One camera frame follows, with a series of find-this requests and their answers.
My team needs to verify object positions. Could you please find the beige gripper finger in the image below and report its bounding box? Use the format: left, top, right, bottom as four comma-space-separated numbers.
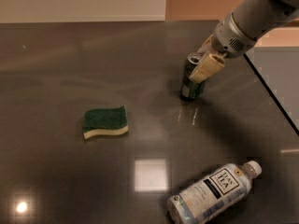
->
196, 35, 215, 58
189, 54, 225, 83

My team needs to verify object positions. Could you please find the green soda can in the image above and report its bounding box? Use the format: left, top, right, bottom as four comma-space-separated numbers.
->
180, 52, 205, 100

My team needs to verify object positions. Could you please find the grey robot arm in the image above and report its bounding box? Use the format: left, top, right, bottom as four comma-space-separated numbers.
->
189, 0, 299, 83

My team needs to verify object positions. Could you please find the blue plastic tea bottle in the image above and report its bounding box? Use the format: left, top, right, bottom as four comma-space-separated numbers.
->
167, 161, 262, 224

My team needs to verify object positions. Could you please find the green and yellow sponge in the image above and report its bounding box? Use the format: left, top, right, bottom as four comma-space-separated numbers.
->
82, 105, 128, 140

